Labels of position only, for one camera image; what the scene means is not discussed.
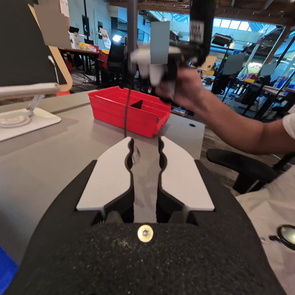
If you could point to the grey desk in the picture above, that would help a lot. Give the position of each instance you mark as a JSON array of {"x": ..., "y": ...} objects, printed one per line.
[{"x": 46, "y": 152}]

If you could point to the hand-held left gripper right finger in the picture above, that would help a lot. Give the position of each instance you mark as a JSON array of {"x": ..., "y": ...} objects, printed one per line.
[{"x": 186, "y": 184}]

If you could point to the person's right hand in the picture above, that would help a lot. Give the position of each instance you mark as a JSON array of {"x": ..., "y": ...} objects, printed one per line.
[{"x": 184, "y": 90}]

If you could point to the red plastic bin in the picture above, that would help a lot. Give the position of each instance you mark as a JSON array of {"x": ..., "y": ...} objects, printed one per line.
[{"x": 120, "y": 115}]

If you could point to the person's white shirt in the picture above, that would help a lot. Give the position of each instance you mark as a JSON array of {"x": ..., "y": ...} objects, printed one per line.
[{"x": 272, "y": 207}]

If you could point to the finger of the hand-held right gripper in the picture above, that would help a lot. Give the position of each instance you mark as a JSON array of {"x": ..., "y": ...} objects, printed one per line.
[
  {"x": 140, "y": 57},
  {"x": 161, "y": 76}
]

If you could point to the black divider in red bin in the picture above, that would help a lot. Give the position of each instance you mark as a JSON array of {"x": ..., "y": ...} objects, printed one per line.
[{"x": 137, "y": 105}]

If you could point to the wooden background table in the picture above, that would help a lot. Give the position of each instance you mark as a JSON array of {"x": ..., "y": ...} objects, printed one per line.
[{"x": 83, "y": 51}]

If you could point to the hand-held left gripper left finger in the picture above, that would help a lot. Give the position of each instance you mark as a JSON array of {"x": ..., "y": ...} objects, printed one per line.
[{"x": 103, "y": 184}]

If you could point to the person's right forearm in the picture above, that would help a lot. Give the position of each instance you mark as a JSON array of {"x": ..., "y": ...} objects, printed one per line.
[{"x": 239, "y": 124}]

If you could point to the blue plastic bin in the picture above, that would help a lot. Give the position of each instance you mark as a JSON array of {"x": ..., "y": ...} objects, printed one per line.
[{"x": 7, "y": 276}]

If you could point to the black office chair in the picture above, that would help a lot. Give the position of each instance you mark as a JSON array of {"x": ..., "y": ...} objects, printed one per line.
[{"x": 239, "y": 166}]

